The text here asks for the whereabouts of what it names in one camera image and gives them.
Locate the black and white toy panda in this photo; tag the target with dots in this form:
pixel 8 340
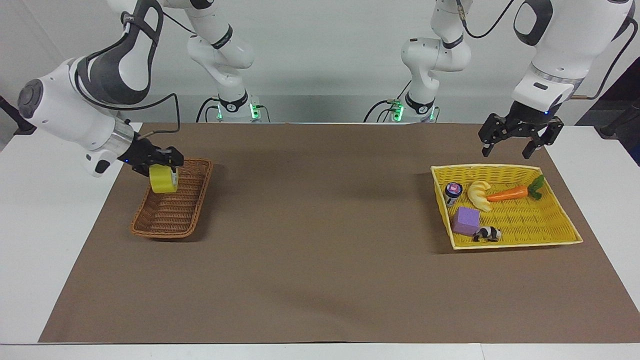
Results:
pixel 487 233

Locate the yellow tape roll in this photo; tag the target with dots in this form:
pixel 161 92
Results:
pixel 162 181

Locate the yellow toy croissant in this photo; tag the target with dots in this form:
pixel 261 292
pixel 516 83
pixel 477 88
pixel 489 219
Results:
pixel 480 196

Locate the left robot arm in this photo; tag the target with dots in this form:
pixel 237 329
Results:
pixel 555 55

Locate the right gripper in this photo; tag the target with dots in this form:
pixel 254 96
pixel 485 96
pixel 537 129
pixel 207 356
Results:
pixel 139 156

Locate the small dark jar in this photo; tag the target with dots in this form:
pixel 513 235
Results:
pixel 452 192

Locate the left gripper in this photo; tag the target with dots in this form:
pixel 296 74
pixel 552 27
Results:
pixel 529 119

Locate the yellow woven basket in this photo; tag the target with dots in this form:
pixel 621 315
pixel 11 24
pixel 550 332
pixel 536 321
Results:
pixel 525 220

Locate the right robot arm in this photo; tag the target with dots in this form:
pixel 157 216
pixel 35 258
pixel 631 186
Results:
pixel 60 107

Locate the purple cube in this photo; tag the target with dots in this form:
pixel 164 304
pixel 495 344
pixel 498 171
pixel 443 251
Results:
pixel 466 221

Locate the black stand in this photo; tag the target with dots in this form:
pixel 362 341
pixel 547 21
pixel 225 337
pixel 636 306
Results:
pixel 12 117
pixel 620 122

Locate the brown wicker basket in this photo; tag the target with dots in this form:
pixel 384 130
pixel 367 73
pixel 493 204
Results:
pixel 170 215

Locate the orange toy carrot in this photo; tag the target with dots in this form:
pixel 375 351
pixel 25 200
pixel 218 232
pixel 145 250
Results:
pixel 507 194

